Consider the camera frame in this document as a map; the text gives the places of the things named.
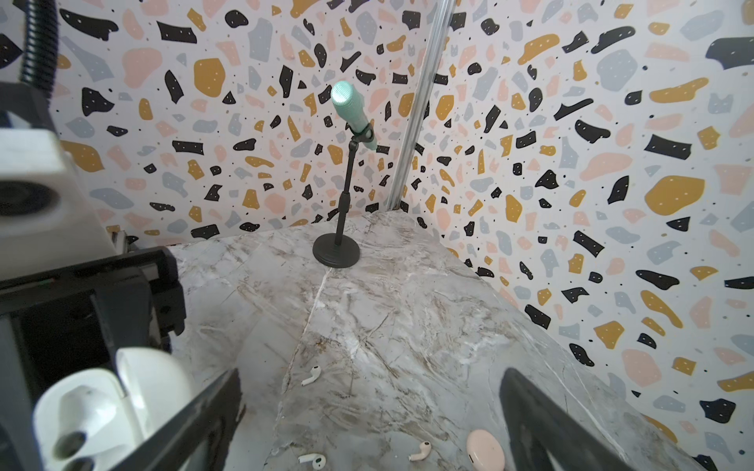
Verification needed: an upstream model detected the white earbud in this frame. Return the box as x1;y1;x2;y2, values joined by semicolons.
298;453;327;471
302;365;322;387

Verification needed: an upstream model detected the aluminium corner post left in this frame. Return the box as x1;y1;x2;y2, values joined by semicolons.
383;0;456;211

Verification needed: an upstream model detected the black microphone stand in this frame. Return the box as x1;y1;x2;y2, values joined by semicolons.
312;127;374;269

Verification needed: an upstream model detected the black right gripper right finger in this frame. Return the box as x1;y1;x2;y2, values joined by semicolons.
499;368;630;471

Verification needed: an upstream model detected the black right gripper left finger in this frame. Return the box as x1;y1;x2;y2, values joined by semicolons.
115;369;245;471

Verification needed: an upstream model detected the white earbud charging case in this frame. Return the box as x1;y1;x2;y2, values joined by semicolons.
33;347;196;470

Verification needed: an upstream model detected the green microphone head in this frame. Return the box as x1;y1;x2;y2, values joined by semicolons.
331;80;377;150

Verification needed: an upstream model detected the pink earbud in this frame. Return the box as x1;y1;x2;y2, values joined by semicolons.
408;442;432;462

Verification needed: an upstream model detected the black corrugated cable hose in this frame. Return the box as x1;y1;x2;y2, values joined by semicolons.
18;0;60;101

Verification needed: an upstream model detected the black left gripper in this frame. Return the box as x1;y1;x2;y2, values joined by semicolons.
1;247;187;470

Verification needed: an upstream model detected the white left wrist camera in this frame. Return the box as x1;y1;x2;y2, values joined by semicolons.
1;129;118;281

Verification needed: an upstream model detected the pink round earbud case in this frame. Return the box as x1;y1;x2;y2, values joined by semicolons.
467;429;506;471

